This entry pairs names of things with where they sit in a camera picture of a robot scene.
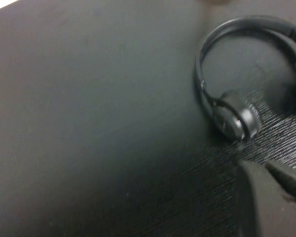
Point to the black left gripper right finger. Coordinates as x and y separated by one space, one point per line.
294 181

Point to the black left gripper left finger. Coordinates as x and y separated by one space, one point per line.
269 212

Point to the black over-ear headphones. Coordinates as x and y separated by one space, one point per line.
246 118

